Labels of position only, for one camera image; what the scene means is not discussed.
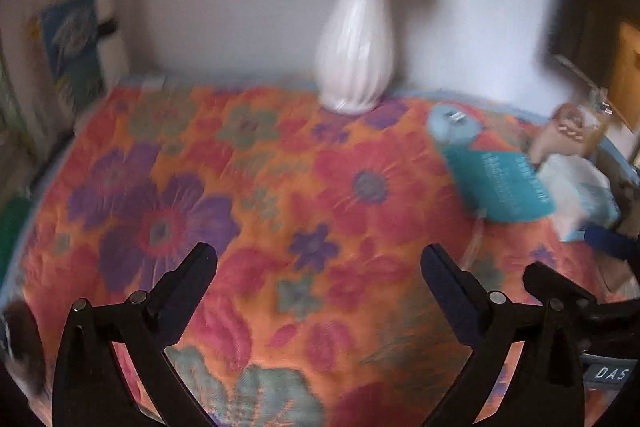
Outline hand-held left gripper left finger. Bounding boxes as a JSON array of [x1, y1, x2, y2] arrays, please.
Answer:
[[52, 242, 219, 427]]

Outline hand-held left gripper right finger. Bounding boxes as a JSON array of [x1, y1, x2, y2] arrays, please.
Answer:
[[420, 243, 586, 427]]

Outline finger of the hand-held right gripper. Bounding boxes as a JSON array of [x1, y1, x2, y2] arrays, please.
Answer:
[[582, 224, 640, 264], [522, 261, 640, 323]]

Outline blue white tissue packet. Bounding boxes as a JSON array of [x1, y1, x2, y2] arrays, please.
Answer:
[[537, 154, 624, 244]]

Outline teal transparent packet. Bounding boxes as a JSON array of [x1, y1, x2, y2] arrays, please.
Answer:
[[442, 139, 559, 224]]

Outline beige striped packet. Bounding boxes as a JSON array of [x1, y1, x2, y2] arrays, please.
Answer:
[[527, 103, 601, 168]]

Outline floral orange blanket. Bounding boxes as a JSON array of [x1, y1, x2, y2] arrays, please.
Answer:
[[0, 82, 640, 427]]

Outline brown object with metal clip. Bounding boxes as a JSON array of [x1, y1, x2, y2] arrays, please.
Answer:
[[0, 299, 49, 408]]

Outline green flat box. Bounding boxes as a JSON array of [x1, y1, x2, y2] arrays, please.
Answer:
[[0, 197, 36, 279]]

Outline white box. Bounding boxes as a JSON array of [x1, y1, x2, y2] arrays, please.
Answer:
[[95, 0, 136, 78]]

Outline white ribbed vase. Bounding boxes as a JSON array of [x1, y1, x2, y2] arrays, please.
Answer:
[[315, 0, 396, 115]]

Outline row of books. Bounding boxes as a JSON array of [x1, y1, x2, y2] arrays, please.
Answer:
[[0, 0, 108, 168]]

